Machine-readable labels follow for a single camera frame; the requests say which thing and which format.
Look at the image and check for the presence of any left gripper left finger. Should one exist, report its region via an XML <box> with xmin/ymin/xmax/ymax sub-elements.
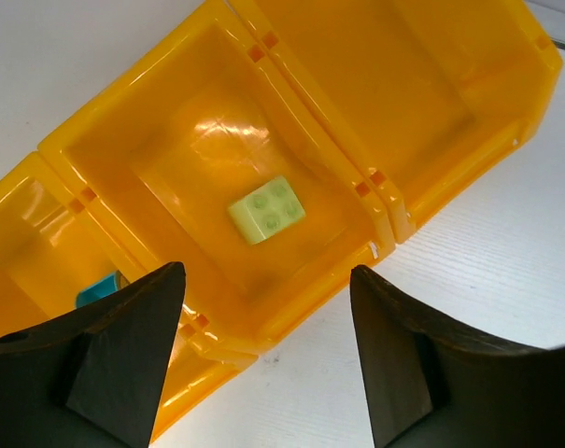
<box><xmin>0</xmin><ymin>262</ymin><xmax>186</xmax><ymax>447</ymax></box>

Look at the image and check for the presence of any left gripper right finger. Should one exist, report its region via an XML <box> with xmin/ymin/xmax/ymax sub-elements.
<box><xmin>349</xmin><ymin>265</ymin><xmax>565</xmax><ymax>447</ymax></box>

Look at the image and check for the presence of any light blue lego brick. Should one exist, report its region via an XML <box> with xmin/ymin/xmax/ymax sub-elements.
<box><xmin>75</xmin><ymin>271</ymin><xmax>130</xmax><ymax>309</ymax></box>

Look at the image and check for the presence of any light green lego brick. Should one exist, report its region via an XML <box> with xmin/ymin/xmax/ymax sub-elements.
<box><xmin>228</xmin><ymin>175</ymin><xmax>306</xmax><ymax>245</ymax></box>

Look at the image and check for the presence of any yellow bin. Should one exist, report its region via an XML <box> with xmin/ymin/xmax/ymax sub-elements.
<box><xmin>38</xmin><ymin>1</ymin><xmax>395</xmax><ymax>354</ymax></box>
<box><xmin>0</xmin><ymin>153</ymin><xmax>255</xmax><ymax>443</ymax></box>

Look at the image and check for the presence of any yellow bin far end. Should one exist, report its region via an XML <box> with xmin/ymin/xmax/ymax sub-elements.
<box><xmin>231</xmin><ymin>1</ymin><xmax>563</xmax><ymax>242</ymax></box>

